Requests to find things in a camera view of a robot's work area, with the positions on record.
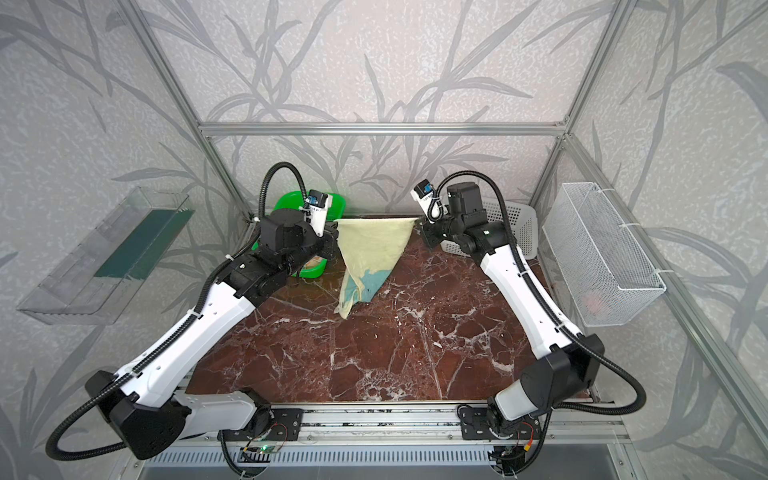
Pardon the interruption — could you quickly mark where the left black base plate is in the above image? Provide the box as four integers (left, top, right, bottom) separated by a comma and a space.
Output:
243, 407, 304, 442

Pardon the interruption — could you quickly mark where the peach patterned towel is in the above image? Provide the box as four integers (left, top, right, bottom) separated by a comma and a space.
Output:
303, 256, 325, 269

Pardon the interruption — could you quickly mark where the left black corrugated cable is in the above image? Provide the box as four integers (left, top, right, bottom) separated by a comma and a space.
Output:
44, 161, 308, 462

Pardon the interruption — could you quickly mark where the aluminium front rail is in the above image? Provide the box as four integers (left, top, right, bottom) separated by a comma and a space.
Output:
122, 401, 631, 448

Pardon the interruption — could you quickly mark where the aluminium frame crossbar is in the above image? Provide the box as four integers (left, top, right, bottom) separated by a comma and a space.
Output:
198, 122, 565, 137

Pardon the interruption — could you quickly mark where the yellow green towel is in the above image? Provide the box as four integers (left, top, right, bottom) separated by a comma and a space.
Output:
335, 217, 416, 319

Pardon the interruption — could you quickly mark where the white wire mesh basket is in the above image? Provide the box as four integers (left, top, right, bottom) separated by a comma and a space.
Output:
543, 182, 666, 328

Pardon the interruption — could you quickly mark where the right black corrugated cable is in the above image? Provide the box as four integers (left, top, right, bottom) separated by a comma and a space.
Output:
434, 170, 648, 416

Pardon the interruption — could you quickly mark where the green plastic basket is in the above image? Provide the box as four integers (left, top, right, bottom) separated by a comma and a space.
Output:
252, 189, 345, 279

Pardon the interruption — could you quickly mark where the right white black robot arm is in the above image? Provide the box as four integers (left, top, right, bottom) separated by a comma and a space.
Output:
411, 180, 604, 433

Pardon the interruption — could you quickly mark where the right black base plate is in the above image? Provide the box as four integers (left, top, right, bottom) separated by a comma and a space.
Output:
456, 403, 542, 444

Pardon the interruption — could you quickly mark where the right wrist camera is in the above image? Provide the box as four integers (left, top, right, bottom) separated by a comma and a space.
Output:
410, 179, 443, 223

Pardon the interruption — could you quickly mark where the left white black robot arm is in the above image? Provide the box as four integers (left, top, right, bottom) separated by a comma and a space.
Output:
98, 206, 338, 460

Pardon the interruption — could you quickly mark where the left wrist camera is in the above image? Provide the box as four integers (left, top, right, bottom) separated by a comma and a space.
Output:
303, 189, 333, 237

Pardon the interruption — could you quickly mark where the clear plastic wall shelf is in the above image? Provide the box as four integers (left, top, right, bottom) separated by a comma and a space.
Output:
17, 187, 195, 326

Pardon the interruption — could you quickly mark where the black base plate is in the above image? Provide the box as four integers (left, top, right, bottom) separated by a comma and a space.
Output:
243, 407, 304, 442
456, 403, 542, 444

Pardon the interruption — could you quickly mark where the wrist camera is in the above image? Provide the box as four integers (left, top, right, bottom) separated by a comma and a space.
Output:
303, 189, 333, 237
410, 179, 443, 223

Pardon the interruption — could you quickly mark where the white plastic basket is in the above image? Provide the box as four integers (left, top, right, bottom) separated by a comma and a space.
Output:
440, 199, 539, 260

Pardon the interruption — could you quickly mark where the black corrugated cable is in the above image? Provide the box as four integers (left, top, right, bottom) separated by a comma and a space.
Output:
434, 170, 648, 416
44, 161, 308, 462

